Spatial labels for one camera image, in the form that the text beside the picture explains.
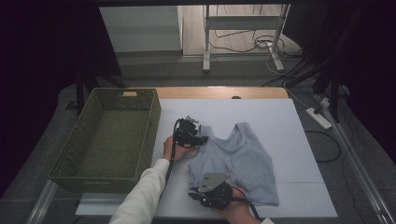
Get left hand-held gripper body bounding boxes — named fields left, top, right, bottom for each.
left=173, top=115, right=200, bottom=148

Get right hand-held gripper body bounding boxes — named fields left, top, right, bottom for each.
left=196, top=172, right=234, bottom=211

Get light blue tank top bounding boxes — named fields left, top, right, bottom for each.
left=187, top=121, right=280, bottom=207

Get green woven basket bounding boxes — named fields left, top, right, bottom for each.
left=48, top=87, right=163, bottom=195

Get person's left hand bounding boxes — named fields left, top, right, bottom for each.
left=163, top=134, right=199, bottom=163

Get person's right hand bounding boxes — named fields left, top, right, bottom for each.
left=214, top=186, right=262, bottom=224

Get wooden table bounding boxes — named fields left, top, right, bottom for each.
left=128, top=86, right=290, bottom=100

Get white foam board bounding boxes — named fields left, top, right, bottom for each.
left=75, top=98, right=339, bottom=218

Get black floor stand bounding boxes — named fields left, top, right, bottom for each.
left=284, top=59, right=351, bottom=124
left=65, top=73, right=127, bottom=115

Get white power strip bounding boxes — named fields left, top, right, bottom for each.
left=304, top=106, right=333, bottom=131

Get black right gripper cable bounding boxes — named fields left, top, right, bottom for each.
left=231, top=186, right=262, bottom=222

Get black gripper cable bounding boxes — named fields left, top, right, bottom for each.
left=231, top=186, right=262, bottom=222
left=159, top=118, right=185, bottom=201

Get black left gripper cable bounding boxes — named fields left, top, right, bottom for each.
left=159, top=118, right=185, bottom=201

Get black floor cables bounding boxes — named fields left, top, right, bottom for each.
left=207, top=28, right=304, bottom=60

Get white metal desk frame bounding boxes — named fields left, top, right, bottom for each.
left=203, top=3, right=291, bottom=74

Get black looped cable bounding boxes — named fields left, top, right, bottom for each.
left=304, top=130, right=342, bottom=163

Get metal frame rail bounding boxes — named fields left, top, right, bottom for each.
left=26, top=179, right=60, bottom=224
left=313, top=92, right=396, bottom=224

